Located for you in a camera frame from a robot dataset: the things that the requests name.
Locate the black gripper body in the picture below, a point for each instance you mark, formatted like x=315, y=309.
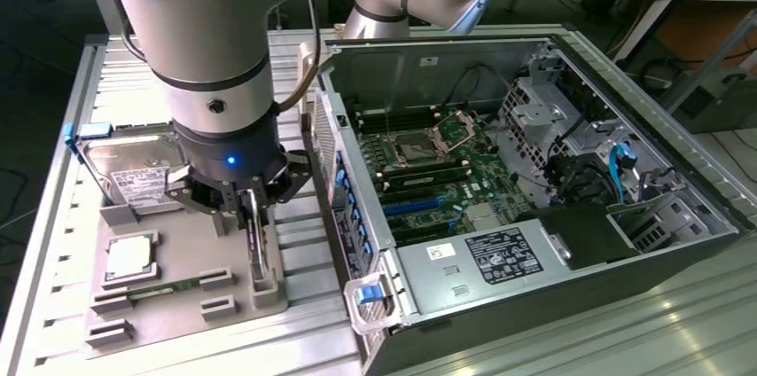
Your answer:
x=231, y=154

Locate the graphics card with black cooler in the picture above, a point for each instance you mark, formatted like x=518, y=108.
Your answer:
x=259, y=247

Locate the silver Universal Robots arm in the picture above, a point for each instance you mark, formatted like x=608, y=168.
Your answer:
x=202, y=61

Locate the silver hard disk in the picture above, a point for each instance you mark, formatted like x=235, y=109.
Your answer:
x=130, y=172

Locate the grey parts rack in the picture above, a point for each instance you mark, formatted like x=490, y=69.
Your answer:
x=178, y=260

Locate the silver CPU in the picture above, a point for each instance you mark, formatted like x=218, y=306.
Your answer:
x=130, y=258

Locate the thin metal locking lever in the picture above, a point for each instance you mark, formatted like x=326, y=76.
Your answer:
x=388, y=119

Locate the CPU socket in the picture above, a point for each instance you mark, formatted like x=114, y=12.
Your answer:
x=414, y=150

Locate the blue expansion slot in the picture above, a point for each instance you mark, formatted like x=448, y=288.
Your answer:
x=414, y=206

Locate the green RAM stick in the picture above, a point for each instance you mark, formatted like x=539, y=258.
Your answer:
x=163, y=288

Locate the installed black RAM stick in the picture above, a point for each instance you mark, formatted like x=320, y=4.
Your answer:
x=426, y=178

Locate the blue case latch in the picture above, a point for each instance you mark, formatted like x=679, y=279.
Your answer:
x=368, y=295

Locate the green motherboard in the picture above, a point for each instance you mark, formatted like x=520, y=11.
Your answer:
x=474, y=172

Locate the metal socket cover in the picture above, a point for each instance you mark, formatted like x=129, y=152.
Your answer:
x=467, y=135

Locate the silver chipset heatsink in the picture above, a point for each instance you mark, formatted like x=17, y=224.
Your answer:
x=482, y=216

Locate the grey power supply unit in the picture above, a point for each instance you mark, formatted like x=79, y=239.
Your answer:
x=444, y=278

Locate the metal disk bay cage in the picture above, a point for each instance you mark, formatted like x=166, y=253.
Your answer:
x=532, y=114

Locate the open black PC case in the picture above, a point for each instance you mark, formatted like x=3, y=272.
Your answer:
x=532, y=305

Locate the black plastic shroud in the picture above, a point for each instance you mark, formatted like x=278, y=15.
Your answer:
x=586, y=234

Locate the black stand pole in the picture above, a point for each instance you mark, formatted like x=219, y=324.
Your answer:
x=668, y=3

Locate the grey floor box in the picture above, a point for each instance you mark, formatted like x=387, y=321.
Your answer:
x=728, y=101

